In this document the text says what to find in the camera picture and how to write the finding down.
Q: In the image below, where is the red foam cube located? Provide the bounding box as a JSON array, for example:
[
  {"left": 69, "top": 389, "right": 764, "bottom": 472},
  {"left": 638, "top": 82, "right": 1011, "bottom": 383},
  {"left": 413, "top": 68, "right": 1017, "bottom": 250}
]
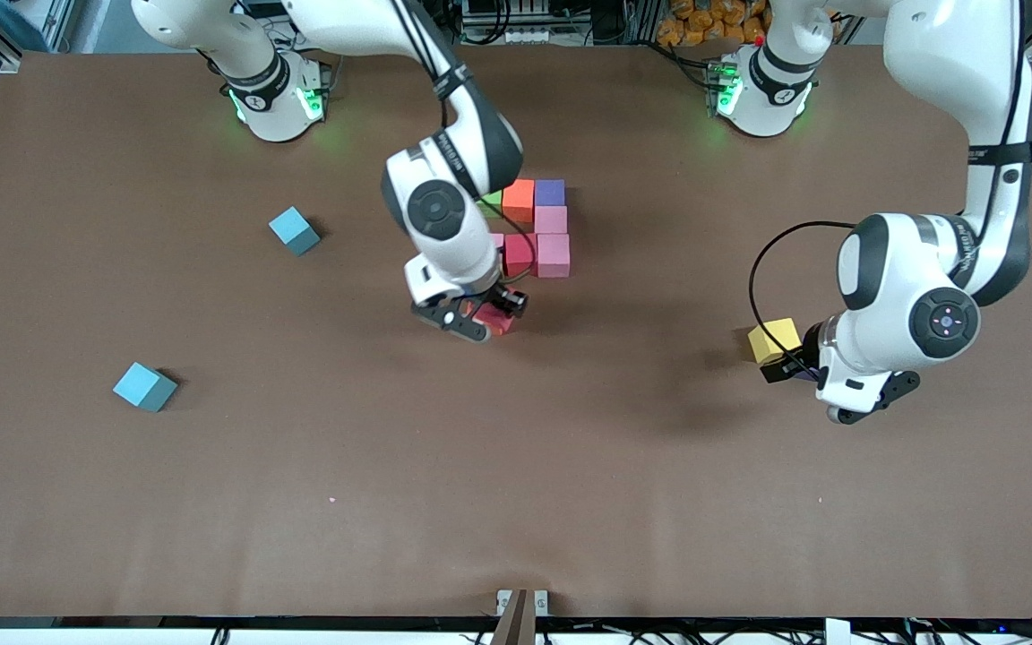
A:
[
  {"left": 503, "top": 233, "right": 538, "bottom": 278},
  {"left": 473, "top": 303, "right": 517, "bottom": 337}
]

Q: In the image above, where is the yellow foam cube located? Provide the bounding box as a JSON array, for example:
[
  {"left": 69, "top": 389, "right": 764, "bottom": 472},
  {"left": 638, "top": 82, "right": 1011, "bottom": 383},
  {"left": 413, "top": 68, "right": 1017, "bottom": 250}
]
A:
[{"left": 746, "top": 317, "right": 804, "bottom": 365}]

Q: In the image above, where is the orange foam cube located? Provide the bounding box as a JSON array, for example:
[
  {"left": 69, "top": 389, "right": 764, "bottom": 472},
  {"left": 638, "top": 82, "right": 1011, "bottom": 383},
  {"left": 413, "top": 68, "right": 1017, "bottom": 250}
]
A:
[{"left": 502, "top": 178, "right": 537, "bottom": 223}]

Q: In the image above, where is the brown table cover sheet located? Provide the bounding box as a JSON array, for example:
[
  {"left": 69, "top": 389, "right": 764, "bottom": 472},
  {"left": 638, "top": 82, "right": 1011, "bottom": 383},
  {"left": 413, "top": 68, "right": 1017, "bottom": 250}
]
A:
[{"left": 0, "top": 45, "right": 1032, "bottom": 621}]

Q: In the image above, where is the blue foam cube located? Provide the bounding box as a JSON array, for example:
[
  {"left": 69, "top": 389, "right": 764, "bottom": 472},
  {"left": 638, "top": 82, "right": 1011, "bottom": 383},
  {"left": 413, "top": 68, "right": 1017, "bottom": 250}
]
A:
[
  {"left": 268, "top": 205, "right": 323, "bottom": 258},
  {"left": 112, "top": 361, "right": 176, "bottom": 414}
]

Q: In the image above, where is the bag of orange snacks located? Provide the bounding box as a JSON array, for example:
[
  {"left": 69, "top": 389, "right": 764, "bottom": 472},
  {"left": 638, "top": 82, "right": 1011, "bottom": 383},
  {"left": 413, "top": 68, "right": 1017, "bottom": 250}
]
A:
[{"left": 659, "top": 0, "right": 772, "bottom": 47}]

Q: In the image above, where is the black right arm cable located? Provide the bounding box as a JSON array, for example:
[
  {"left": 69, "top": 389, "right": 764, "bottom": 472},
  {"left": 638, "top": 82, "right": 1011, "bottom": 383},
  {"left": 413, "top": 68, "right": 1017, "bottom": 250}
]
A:
[{"left": 478, "top": 199, "right": 537, "bottom": 286}]

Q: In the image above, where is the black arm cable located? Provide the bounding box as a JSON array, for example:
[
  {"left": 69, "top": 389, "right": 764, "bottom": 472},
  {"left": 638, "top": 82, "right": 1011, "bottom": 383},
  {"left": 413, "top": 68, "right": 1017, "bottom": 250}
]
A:
[
  {"left": 748, "top": 221, "right": 857, "bottom": 379},
  {"left": 478, "top": 199, "right": 537, "bottom": 286}
]

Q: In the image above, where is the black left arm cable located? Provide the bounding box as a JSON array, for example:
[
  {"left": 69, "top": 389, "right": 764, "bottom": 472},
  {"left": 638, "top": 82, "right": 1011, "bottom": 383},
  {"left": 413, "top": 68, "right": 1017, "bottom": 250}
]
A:
[{"left": 748, "top": 221, "right": 857, "bottom": 379}]

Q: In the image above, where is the grey metal bracket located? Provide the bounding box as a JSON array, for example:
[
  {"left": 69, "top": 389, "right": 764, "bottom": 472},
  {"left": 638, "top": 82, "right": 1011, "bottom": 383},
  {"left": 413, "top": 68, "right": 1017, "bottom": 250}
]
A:
[{"left": 495, "top": 588, "right": 550, "bottom": 645}]

